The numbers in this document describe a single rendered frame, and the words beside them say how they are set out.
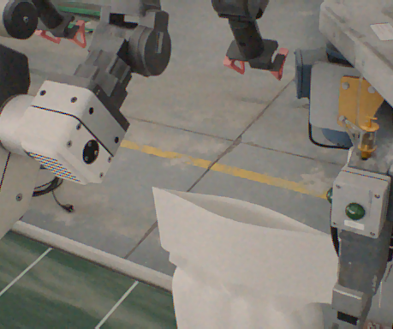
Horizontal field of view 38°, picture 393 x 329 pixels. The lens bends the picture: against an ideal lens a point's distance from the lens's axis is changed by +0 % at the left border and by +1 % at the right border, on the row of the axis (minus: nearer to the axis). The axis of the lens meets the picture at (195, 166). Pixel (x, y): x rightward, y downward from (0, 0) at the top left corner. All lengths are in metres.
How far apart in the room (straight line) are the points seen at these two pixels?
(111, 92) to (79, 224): 2.25
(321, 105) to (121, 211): 1.89
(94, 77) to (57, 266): 1.49
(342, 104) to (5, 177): 0.76
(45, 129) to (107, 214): 2.30
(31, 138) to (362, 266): 0.60
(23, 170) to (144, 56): 0.27
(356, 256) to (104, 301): 1.21
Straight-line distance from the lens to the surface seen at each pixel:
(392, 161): 0.94
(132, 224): 2.96
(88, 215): 3.08
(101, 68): 0.83
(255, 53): 1.28
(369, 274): 1.05
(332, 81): 1.31
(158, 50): 0.88
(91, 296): 2.09
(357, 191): 0.88
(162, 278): 2.04
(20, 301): 2.16
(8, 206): 0.93
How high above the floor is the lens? 1.84
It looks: 34 degrees down
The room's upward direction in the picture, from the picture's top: 6 degrees counter-clockwise
